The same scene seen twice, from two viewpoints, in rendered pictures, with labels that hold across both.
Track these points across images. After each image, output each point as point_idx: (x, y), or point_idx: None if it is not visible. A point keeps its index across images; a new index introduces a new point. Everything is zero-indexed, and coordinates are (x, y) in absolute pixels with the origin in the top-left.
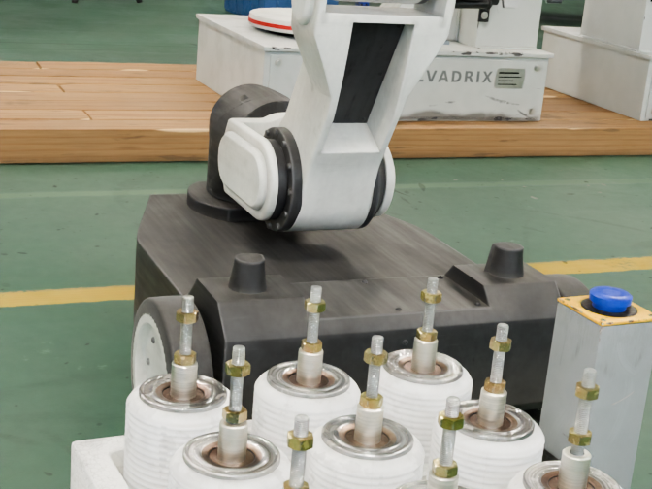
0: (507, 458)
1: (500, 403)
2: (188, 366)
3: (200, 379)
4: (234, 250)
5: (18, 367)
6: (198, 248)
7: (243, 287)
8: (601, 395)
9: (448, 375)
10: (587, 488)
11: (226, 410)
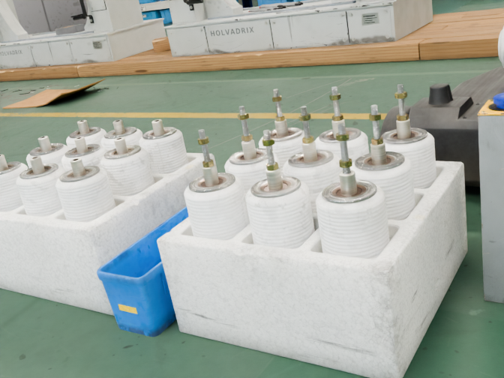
0: (361, 178)
1: (375, 150)
2: (277, 121)
3: (298, 130)
4: (503, 88)
5: None
6: (484, 87)
7: (430, 101)
8: (488, 161)
9: (406, 140)
10: (355, 194)
11: (242, 135)
